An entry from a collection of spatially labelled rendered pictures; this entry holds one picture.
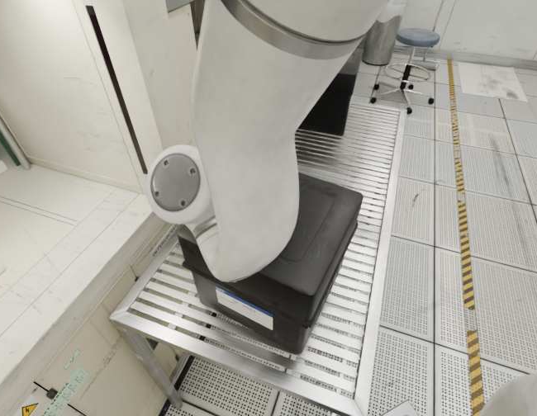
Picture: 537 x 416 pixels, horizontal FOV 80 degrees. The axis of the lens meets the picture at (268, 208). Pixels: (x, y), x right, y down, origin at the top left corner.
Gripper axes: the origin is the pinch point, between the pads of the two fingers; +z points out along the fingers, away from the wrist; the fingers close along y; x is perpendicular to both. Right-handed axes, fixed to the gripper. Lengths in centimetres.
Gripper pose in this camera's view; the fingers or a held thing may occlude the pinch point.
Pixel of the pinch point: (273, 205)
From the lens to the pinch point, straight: 62.8
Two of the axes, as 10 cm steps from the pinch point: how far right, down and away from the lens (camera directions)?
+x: -3.4, 9.4, 0.5
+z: 3.4, 0.7, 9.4
